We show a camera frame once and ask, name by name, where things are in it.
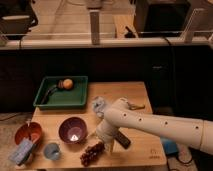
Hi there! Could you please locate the red-orange bowl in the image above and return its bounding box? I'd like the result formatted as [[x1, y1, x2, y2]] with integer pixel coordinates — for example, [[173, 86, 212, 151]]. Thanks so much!
[[14, 122, 43, 145]]

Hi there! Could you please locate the wooden table board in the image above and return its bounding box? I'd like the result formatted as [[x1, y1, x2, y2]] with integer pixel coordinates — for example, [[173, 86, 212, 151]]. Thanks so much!
[[17, 82, 167, 171]]

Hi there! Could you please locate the light blue cup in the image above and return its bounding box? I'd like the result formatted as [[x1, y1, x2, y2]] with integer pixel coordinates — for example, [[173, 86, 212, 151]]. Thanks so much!
[[43, 143, 61, 161]]

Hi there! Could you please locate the black rectangular block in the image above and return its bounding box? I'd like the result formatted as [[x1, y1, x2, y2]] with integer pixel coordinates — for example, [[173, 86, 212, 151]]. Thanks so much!
[[115, 132, 131, 149]]

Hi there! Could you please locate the purple bowl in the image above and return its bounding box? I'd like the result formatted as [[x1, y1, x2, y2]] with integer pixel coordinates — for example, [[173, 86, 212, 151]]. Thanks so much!
[[58, 117, 87, 144]]

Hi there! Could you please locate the bunch of red grapes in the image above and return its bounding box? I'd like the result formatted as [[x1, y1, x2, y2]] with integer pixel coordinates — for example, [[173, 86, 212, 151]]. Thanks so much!
[[80, 142, 105, 167]]

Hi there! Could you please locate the blue object beside table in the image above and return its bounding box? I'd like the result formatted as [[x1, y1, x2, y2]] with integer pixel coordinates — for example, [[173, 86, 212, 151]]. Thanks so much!
[[161, 138, 178, 155]]

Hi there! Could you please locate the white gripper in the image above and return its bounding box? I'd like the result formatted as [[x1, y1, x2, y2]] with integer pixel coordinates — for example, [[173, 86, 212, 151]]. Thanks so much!
[[96, 120, 118, 144]]

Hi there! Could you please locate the orange-headed brush with black handle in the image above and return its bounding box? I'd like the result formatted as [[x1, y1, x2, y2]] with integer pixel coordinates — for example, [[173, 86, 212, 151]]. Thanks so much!
[[41, 79, 74, 104]]

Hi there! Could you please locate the crumpled blue-white cloth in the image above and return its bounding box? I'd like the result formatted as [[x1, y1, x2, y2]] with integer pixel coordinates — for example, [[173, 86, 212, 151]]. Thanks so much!
[[92, 96, 107, 118]]

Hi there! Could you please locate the grey metal post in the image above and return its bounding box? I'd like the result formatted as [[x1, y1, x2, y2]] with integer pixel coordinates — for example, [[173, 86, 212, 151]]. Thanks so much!
[[90, 10, 100, 45]]

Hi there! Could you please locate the green yellow toy object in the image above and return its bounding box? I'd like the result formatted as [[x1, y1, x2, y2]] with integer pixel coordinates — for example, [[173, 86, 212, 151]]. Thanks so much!
[[129, 104, 145, 110]]

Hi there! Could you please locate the green plastic tray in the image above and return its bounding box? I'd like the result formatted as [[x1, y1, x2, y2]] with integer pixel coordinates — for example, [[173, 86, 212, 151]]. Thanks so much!
[[33, 76, 88, 110]]

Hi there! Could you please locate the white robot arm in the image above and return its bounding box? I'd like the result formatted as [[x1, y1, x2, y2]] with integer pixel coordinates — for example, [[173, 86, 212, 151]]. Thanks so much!
[[92, 97, 213, 155]]

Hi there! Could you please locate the blue sponge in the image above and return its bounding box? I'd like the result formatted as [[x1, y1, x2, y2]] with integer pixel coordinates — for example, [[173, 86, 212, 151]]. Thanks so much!
[[9, 138, 34, 165]]

